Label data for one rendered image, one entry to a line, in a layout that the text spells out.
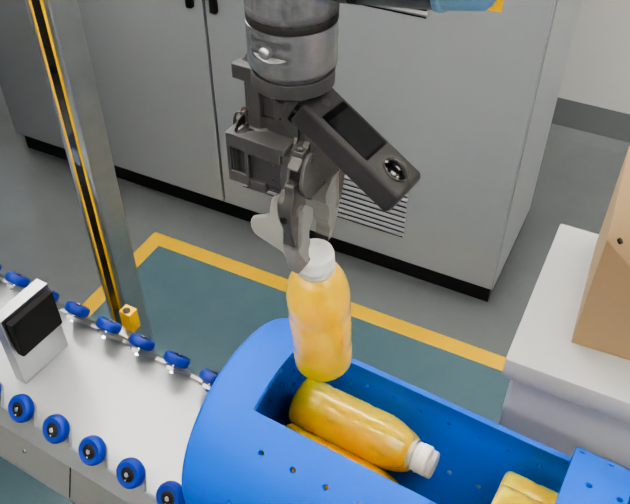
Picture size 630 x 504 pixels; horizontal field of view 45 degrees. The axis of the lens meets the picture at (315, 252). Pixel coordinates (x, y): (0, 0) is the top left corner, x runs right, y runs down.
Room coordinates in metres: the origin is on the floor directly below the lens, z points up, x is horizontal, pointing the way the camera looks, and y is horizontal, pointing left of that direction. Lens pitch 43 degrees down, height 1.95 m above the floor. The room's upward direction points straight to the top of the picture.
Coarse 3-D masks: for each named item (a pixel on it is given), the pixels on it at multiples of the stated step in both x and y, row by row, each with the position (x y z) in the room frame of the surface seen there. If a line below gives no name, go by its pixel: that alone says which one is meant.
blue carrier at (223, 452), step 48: (288, 336) 0.63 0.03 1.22; (240, 384) 0.55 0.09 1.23; (288, 384) 0.68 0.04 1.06; (336, 384) 0.68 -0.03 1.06; (384, 384) 0.65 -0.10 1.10; (192, 432) 0.52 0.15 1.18; (240, 432) 0.50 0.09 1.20; (288, 432) 0.49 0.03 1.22; (432, 432) 0.60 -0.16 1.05; (480, 432) 0.58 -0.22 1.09; (192, 480) 0.48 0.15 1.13; (240, 480) 0.46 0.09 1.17; (288, 480) 0.45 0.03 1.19; (336, 480) 0.44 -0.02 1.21; (384, 480) 0.43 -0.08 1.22; (432, 480) 0.56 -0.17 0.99; (480, 480) 0.55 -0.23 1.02; (576, 480) 0.42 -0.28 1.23; (624, 480) 0.43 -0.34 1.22
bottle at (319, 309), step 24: (336, 264) 0.57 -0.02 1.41; (288, 288) 0.55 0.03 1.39; (312, 288) 0.53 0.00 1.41; (336, 288) 0.54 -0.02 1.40; (288, 312) 0.55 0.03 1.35; (312, 312) 0.53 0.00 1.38; (336, 312) 0.53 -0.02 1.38; (312, 336) 0.53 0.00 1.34; (336, 336) 0.53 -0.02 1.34; (312, 360) 0.54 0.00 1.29; (336, 360) 0.54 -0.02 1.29
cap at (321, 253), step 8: (312, 240) 0.57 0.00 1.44; (320, 240) 0.57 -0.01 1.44; (312, 248) 0.56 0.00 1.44; (320, 248) 0.56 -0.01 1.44; (328, 248) 0.56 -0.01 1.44; (312, 256) 0.55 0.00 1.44; (320, 256) 0.55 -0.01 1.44; (328, 256) 0.55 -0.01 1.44; (312, 264) 0.54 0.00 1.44; (320, 264) 0.54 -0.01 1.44; (328, 264) 0.54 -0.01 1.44; (304, 272) 0.54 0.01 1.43; (312, 272) 0.54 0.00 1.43; (320, 272) 0.54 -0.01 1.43; (328, 272) 0.54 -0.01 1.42
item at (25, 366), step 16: (32, 288) 0.86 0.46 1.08; (48, 288) 0.87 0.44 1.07; (16, 304) 0.82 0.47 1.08; (32, 304) 0.83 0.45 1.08; (48, 304) 0.84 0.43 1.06; (0, 320) 0.79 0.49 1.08; (16, 320) 0.79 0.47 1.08; (32, 320) 0.81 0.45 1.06; (48, 320) 0.83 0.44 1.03; (0, 336) 0.79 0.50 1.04; (16, 336) 0.78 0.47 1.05; (32, 336) 0.80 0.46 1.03; (48, 336) 0.84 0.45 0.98; (64, 336) 0.87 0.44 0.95; (16, 352) 0.79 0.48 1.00; (32, 352) 0.81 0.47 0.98; (48, 352) 0.83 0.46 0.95; (16, 368) 0.79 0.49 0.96; (32, 368) 0.80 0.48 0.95
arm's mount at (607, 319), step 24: (624, 168) 0.83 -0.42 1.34; (624, 192) 0.79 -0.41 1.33; (624, 216) 0.75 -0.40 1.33; (600, 240) 0.80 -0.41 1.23; (624, 240) 0.71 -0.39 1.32; (600, 264) 0.68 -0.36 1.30; (624, 264) 0.67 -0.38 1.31; (600, 288) 0.68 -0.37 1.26; (624, 288) 0.67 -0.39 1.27; (600, 312) 0.68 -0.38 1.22; (624, 312) 0.66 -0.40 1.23; (576, 336) 0.68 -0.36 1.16; (600, 336) 0.67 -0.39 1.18; (624, 336) 0.66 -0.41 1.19
